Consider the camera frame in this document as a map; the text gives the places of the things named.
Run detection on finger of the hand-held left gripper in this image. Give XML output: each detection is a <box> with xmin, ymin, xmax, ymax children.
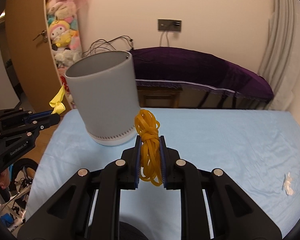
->
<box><xmin>0</xmin><ymin>107</ymin><xmax>53</xmax><ymax>132</ymax></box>
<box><xmin>0</xmin><ymin>114</ymin><xmax>61</xmax><ymax>147</ymax></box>

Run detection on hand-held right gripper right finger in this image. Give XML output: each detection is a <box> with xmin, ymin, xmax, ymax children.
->
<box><xmin>159</xmin><ymin>135</ymin><xmax>283</xmax><ymax>240</ymax></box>

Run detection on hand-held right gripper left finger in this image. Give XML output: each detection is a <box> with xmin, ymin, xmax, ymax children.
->
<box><xmin>17</xmin><ymin>135</ymin><xmax>143</xmax><ymax>240</ymax></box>

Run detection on yellow bow-shaped wrapper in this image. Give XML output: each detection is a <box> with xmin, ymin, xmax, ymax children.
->
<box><xmin>49</xmin><ymin>84</ymin><xmax>66</xmax><ymax>114</ymax></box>

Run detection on orange rubber band bundle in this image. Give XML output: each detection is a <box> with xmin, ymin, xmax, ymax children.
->
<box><xmin>134</xmin><ymin>109</ymin><xmax>163</xmax><ymax>187</ymax></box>

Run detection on grey round bin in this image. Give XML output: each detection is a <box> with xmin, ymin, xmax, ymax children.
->
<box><xmin>65</xmin><ymin>51</ymin><xmax>139</xmax><ymax>146</ymax></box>

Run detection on person's left hand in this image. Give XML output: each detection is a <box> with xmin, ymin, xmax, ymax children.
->
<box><xmin>0</xmin><ymin>167</ymin><xmax>10</xmax><ymax>188</ymax></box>

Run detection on small bicycle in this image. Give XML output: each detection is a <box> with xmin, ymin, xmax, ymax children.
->
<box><xmin>0</xmin><ymin>158</ymin><xmax>40</xmax><ymax>230</ymax></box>

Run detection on blue bed sheet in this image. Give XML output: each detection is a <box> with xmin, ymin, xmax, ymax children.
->
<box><xmin>25</xmin><ymin>109</ymin><xmax>300</xmax><ymax>240</ymax></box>

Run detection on brown wooden door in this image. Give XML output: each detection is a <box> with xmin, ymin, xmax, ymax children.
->
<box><xmin>5</xmin><ymin>0</ymin><xmax>73</xmax><ymax>112</ymax></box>

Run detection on pile of plush toys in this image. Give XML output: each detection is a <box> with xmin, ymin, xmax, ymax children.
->
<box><xmin>43</xmin><ymin>0</ymin><xmax>93</xmax><ymax>110</ymax></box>

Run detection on purple velvet cover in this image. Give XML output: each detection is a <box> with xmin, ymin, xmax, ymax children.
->
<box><xmin>129</xmin><ymin>47</ymin><xmax>274</xmax><ymax>103</ymax></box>

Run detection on crumpled white tissue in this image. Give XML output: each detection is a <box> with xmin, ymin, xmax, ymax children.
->
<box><xmin>282</xmin><ymin>172</ymin><xmax>295</xmax><ymax>195</ymax></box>

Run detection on grey curtain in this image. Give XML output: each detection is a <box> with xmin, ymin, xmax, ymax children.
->
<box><xmin>259</xmin><ymin>0</ymin><xmax>300</xmax><ymax>110</ymax></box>

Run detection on metal door handle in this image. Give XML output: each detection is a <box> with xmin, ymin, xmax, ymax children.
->
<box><xmin>32</xmin><ymin>30</ymin><xmax>47</xmax><ymax>46</ymax></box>

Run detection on black cable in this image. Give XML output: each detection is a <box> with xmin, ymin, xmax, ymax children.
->
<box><xmin>82</xmin><ymin>36</ymin><xmax>135</xmax><ymax>57</ymax></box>

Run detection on grey wall socket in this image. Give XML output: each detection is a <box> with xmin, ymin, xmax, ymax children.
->
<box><xmin>157</xmin><ymin>19</ymin><xmax>182</xmax><ymax>32</ymax></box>

